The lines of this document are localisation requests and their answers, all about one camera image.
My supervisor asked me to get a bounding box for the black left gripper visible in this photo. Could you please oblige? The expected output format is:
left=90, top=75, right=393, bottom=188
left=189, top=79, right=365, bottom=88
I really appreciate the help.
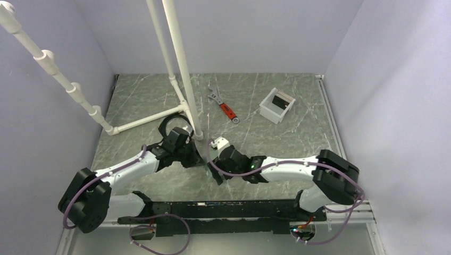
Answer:
left=174, top=139, right=206, bottom=168

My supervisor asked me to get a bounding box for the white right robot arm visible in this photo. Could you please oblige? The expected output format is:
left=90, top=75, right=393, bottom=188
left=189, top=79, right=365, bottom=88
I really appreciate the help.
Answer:
left=207, top=141, right=365, bottom=220

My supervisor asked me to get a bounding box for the white card box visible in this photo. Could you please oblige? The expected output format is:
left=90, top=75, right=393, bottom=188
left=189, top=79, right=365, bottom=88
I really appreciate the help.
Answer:
left=259, top=88, right=296, bottom=124

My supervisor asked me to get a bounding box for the white pvc pipe frame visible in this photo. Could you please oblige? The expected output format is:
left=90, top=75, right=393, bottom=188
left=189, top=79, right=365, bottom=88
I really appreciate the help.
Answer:
left=0, top=0, right=204, bottom=141

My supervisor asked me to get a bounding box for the red handled adjustable wrench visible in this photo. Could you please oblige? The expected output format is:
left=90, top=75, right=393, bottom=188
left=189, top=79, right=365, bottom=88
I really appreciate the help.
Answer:
left=208, top=87, right=239, bottom=124

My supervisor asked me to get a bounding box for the black coiled usb cable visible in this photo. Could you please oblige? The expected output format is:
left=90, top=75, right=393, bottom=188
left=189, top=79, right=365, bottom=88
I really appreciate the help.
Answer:
left=158, top=114, right=194, bottom=139

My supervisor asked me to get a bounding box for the stack of cards in box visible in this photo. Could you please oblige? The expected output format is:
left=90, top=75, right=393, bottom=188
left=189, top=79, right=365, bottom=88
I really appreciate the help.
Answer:
left=272, top=90, right=294, bottom=110

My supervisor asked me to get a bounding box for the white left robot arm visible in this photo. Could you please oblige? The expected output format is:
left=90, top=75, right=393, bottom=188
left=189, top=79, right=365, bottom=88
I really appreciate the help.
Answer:
left=57, top=125, right=203, bottom=233

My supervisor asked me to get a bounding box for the green card holder wallet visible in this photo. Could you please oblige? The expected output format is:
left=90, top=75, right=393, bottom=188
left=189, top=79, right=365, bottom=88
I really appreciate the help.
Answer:
left=203, top=154, right=213, bottom=177

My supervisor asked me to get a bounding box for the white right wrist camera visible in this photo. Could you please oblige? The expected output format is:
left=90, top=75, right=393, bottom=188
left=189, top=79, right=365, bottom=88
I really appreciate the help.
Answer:
left=211, top=137, right=230, bottom=151

